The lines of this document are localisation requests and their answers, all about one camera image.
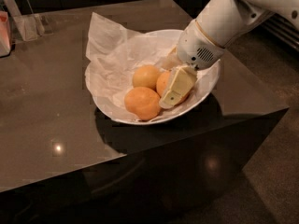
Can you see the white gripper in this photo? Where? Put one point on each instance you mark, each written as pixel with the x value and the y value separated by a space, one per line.
pixel 195 49

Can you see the white crumpled paper liner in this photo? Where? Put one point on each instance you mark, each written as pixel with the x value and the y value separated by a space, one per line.
pixel 114 53

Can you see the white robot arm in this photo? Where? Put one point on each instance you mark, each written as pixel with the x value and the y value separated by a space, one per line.
pixel 223 21

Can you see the pink white carton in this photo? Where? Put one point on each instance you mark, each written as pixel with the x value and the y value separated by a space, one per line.
pixel 5 34

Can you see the dark slatted appliance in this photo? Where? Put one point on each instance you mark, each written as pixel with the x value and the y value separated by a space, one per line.
pixel 283 30

